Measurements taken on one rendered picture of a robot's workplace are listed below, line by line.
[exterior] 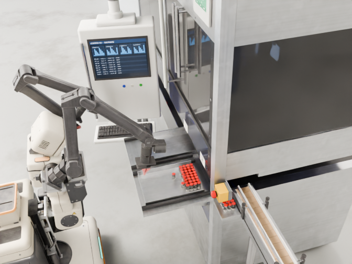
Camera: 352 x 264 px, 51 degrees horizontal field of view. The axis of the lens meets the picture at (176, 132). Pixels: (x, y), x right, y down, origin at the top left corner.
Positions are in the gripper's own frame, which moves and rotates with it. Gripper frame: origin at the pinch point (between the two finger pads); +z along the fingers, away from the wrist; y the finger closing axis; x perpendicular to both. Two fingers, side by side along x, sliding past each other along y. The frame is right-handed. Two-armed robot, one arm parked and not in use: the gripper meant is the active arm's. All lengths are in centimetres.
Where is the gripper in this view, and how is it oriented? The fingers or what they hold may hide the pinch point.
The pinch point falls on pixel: (144, 173)
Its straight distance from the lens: 199.9
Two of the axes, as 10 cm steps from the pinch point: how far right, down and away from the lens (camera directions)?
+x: -2.6, -5.9, 7.6
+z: -1.2, 8.0, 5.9
